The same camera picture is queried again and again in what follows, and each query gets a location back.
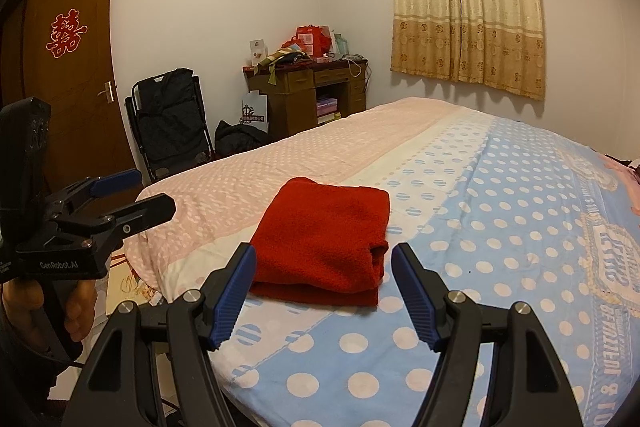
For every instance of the black bag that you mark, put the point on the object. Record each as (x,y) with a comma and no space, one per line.
(240,138)

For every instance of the person's left hand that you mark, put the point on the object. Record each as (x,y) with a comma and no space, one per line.
(84,307)

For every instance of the red knitted sweater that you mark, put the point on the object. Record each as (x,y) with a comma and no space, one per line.
(320,232)

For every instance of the green yellow striped cloth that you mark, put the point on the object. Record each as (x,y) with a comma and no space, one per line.
(280,59)

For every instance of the wide beige patterned curtain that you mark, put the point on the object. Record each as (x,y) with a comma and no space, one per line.
(465,7)

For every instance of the red paper door decoration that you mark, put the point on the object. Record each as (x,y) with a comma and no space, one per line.
(66,34)

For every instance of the black folding chair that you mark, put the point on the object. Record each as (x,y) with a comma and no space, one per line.
(170,122)

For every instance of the pink boxes in desk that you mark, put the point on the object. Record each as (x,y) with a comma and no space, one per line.
(327,109)

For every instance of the pink bed sheet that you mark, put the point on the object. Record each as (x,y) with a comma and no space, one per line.
(622,174)

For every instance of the brown wooden door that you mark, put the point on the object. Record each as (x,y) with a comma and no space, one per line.
(75,117)

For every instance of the white printed paper bag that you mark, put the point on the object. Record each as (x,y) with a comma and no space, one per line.
(255,113)

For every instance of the pale teal bag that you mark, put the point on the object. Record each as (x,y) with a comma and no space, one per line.
(340,44)

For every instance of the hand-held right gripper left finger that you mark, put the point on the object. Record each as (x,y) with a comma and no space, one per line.
(232,302)

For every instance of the red gift bag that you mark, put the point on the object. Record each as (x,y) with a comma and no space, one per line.
(312,41)

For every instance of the cream printed gift bag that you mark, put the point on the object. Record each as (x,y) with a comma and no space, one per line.
(132,279)

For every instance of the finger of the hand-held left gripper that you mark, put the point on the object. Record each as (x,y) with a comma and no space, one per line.
(117,179)
(150,212)

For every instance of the brown wooden desk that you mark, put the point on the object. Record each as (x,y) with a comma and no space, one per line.
(295,102)

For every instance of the white upright card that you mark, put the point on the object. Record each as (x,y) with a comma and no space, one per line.
(258,52)

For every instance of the polka dot bed blanket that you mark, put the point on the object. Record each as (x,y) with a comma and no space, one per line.
(475,232)

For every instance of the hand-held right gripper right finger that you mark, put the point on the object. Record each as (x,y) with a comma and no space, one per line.
(417,302)

